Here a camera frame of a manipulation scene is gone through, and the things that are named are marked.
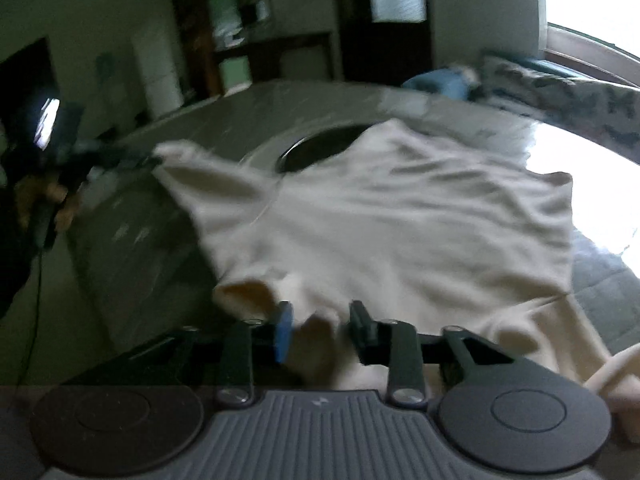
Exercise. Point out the dark wooden shelf cabinet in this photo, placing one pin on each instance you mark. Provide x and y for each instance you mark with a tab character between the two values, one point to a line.
195	35

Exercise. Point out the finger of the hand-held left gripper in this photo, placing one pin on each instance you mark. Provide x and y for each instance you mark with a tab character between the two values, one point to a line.
125	155

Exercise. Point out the white refrigerator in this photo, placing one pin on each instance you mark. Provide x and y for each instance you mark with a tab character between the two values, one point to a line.
160	70

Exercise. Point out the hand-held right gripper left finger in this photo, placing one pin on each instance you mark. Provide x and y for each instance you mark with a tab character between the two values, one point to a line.
283	330

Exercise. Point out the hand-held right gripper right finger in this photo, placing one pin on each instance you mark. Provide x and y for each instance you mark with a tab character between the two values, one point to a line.
360	330

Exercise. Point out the blue blanket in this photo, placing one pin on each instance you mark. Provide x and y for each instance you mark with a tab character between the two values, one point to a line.
445	82

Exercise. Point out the person's left hand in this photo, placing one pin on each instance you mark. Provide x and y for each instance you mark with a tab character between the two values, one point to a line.
27	202

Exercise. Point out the beige towel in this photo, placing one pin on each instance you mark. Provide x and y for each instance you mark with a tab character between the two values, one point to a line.
462	72

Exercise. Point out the window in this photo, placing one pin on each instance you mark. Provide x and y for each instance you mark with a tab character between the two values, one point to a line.
590	0

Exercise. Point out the dark wooden glass door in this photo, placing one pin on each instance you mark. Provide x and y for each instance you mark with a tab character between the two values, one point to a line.
350	45

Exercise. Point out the blue sofa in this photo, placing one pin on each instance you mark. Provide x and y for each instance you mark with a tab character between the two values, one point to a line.
545	66

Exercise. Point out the cream garment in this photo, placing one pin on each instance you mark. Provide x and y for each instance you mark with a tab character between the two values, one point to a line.
375	220

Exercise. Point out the black round induction cooker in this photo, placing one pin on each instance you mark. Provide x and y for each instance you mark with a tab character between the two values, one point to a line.
310	150

